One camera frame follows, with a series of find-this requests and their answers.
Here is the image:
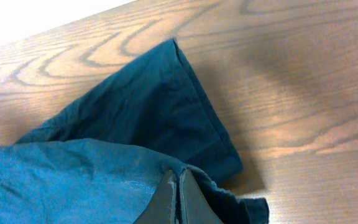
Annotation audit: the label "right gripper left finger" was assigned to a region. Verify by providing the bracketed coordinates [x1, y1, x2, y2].
[134, 170, 177, 224]

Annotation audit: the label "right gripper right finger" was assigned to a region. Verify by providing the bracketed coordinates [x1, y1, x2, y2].
[180, 170, 223, 224]

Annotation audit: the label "navy blue shorts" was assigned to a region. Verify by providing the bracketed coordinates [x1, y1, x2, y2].
[0, 39, 269, 223]

